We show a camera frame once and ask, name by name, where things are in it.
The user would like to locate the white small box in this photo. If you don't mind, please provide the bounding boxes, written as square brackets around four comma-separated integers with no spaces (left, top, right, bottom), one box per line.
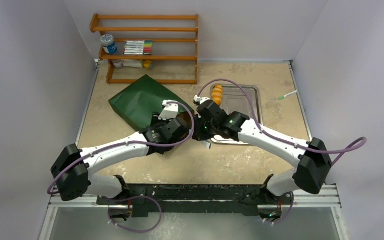
[121,59,144,69]

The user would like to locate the yellow small bottle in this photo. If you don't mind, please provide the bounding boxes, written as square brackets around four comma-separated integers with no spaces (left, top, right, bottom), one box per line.
[143,60,154,70]

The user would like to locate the small grey jar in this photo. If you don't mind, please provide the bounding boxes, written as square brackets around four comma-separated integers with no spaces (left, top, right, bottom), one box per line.
[111,59,123,68]

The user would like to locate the blue white jar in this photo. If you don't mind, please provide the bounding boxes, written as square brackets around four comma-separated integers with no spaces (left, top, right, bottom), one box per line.
[100,34,118,54]

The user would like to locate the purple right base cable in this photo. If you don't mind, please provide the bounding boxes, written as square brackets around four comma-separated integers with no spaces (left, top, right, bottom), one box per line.
[262,195,296,227]

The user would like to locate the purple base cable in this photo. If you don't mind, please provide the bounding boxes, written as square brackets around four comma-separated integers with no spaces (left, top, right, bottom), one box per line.
[107,196,163,235]
[262,195,296,227]

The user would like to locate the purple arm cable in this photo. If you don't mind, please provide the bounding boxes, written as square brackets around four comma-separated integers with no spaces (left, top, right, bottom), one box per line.
[195,78,368,167]
[46,100,196,196]

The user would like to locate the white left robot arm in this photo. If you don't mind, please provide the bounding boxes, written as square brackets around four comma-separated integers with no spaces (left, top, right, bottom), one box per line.
[48,116,190,205]

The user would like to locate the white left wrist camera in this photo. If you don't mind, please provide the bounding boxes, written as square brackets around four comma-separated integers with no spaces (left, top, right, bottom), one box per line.
[158,100,179,121]

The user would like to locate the silver metal tongs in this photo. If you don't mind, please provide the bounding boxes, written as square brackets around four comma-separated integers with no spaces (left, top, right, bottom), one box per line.
[201,140,212,150]

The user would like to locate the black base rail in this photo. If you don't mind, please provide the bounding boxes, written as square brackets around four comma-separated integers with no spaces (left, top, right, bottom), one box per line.
[95,183,294,220]

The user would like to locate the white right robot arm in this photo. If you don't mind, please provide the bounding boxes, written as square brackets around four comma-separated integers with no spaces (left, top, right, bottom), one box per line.
[193,97,333,204]

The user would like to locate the silver metal tray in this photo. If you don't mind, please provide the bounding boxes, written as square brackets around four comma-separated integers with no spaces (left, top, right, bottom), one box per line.
[209,83,266,146]

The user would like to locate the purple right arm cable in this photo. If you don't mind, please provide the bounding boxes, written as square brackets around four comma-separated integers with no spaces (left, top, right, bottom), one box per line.
[195,78,368,167]

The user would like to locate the green brown paper bag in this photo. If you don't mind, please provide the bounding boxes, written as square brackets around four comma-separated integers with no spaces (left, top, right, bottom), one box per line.
[108,75,194,131]

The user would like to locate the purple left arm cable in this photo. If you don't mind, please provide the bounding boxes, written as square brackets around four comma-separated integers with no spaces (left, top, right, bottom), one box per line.
[46,100,196,196]

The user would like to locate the green white marker pen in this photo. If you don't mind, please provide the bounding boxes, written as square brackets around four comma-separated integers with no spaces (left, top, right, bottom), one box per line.
[278,90,298,100]

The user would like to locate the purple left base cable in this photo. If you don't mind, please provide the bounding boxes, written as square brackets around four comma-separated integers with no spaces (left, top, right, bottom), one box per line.
[107,196,163,235]

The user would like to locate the orange fake bread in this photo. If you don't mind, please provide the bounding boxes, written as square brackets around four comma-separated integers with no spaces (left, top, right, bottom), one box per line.
[211,84,224,106]

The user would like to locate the pack of coloured markers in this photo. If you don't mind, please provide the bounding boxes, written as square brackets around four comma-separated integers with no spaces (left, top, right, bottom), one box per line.
[123,40,154,56]

